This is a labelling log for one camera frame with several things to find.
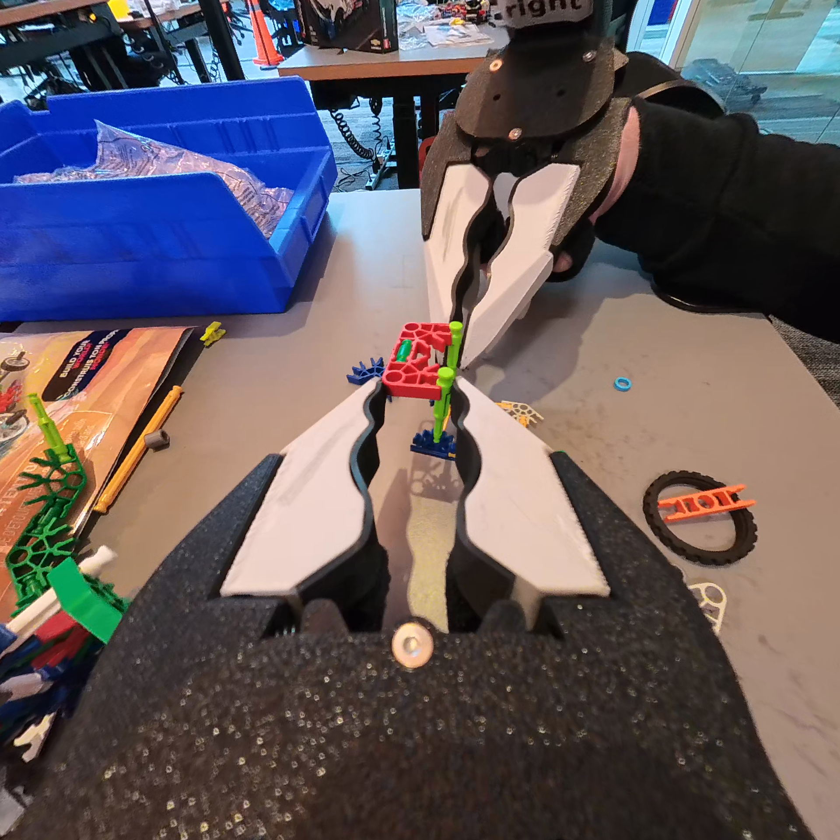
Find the person's right forearm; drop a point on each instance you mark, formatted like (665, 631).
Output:
(722, 197)

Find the small grey spacer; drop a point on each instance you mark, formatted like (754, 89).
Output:
(157, 440)

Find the orange ladder-shaped toy piece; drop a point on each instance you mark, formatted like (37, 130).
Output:
(705, 504)

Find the tan connector with yellow rod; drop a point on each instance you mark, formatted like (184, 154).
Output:
(522, 413)

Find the black treaded toy tyre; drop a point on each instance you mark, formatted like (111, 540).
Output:
(656, 518)

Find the blue plastic bin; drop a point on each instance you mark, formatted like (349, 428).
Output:
(131, 262)

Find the black cardboard box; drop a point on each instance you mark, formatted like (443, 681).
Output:
(341, 26)

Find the long yellow toy rod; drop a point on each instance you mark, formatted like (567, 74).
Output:
(141, 446)

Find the multicoloured toy model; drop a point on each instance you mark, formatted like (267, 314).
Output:
(85, 600)

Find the small yellow-green connector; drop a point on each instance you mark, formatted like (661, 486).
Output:
(213, 333)

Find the clear plastic bag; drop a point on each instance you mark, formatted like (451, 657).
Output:
(164, 170)

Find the person's right hand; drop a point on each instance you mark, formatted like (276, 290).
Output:
(628, 151)

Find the red blue lime toy assembly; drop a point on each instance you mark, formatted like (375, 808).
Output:
(410, 380)

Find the clear plastic wrappers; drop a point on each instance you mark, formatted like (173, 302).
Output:
(439, 34)

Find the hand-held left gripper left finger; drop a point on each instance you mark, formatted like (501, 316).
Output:
(295, 512)

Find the cream fan-shaped connector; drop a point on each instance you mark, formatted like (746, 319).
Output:
(712, 613)

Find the instruction booklet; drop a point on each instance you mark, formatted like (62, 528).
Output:
(111, 387)

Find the lime toy rod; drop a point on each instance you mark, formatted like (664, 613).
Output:
(44, 423)

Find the orange traffic cone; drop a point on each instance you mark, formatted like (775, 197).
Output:
(266, 39)

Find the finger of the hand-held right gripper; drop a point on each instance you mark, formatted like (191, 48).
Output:
(531, 249)
(449, 223)

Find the wooden desk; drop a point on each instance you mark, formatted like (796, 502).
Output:
(394, 62)

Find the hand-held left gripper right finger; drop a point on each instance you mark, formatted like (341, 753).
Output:
(525, 518)

